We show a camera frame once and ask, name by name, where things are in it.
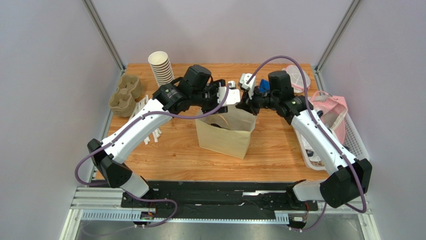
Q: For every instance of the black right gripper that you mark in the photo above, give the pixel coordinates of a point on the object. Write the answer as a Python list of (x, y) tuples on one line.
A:
[(249, 101)]

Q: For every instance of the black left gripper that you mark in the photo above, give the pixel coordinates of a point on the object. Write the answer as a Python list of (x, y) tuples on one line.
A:
[(214, 86)]

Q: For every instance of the brown paper bag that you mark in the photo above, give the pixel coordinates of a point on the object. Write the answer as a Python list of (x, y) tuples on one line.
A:
[(231, 140)]

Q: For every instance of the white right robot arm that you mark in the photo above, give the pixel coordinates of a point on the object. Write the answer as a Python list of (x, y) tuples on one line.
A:
[(348, 178)]

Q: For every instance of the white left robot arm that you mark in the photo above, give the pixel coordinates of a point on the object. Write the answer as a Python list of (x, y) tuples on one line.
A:
[(195, 88)]

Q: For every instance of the blue cloth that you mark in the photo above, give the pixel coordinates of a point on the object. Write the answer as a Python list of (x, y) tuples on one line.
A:
[(264, 86)]

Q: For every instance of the white pink mesh pouches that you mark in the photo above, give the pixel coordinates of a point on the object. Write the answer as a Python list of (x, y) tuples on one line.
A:
[(296, 79)]

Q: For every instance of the stack of paper cups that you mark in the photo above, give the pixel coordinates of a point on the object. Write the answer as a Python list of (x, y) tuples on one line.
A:
[(161, 67)]

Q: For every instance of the pile of wrapped straws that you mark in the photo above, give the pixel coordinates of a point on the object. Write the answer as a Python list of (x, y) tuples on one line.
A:
[(141, 107)]

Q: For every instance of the pink mesh bag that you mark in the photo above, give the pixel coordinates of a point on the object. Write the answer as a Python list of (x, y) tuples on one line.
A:
[(334, 109)]

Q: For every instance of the white garment in basket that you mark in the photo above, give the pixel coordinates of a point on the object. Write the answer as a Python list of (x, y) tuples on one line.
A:
[(310, 158)]

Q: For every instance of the cardboard cup carrier stack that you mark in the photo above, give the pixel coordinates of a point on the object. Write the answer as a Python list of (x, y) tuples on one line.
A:
[(123, 102)]

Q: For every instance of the white plastic basket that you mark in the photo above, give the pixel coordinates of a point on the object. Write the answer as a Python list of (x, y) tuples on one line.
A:
[(352, 139)]

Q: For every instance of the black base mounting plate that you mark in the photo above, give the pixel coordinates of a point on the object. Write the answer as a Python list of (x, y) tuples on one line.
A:
[(218, 200)]

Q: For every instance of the aluminium frame rail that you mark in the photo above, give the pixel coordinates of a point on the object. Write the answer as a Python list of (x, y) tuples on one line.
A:
[(101, 203)]

